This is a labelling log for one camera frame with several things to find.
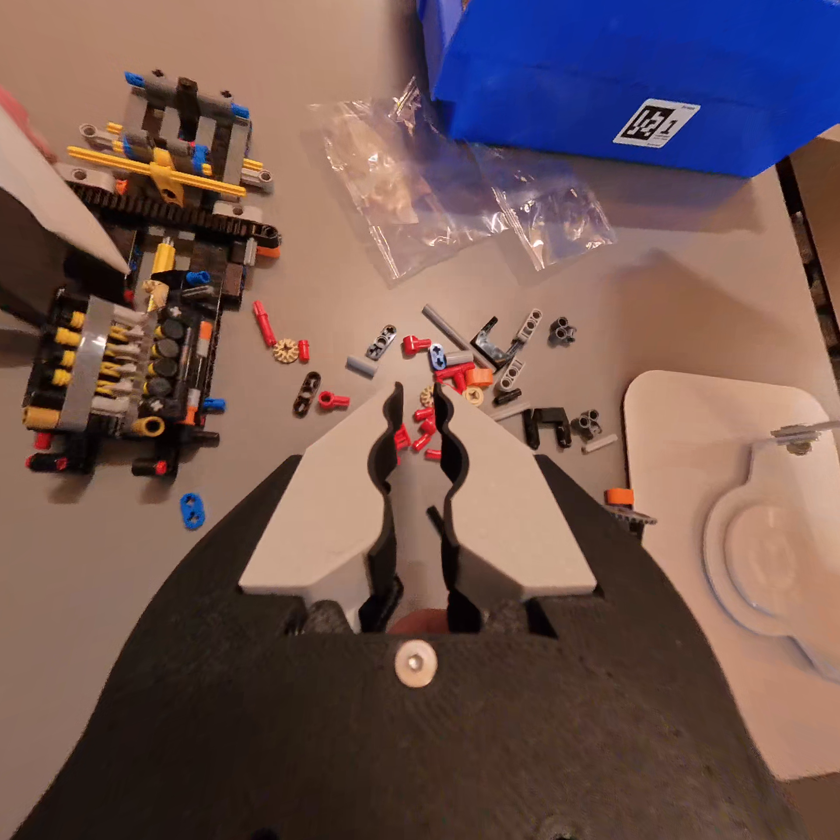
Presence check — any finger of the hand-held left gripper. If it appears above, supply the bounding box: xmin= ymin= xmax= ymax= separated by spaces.
xmin=0 ymin=105 xmax=132 ymax=330

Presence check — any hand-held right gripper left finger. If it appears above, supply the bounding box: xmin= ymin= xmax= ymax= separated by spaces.
xmin=238 ymin=382 xmax=406 ymax=632

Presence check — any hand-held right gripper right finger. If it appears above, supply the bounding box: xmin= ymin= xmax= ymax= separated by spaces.
xmin=432 ymin=384 xmax=599 ymax=626

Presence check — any partly built lego model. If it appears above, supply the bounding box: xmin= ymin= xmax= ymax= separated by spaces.
xmin=21 ymin=67 xmax=284 ymax=481

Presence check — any pile of lego pieces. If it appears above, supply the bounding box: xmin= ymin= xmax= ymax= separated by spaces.
xmin=252 ymin=298 xmax=621 ymax=529

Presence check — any orange lego connector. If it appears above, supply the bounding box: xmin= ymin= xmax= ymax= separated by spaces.
xmin=602 ymin=487 xmax=658 ymax=527

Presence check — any clear plastic bag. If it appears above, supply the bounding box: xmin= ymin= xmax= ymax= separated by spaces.
xmin=471 ymin=146 xmax=619 ymax=272
xmin=310 ymin=77 xmax=508 ymax=287

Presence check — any blue plastic bin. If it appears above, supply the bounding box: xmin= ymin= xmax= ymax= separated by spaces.
xmin=415 ymin=0 xmax=840 ymax=179

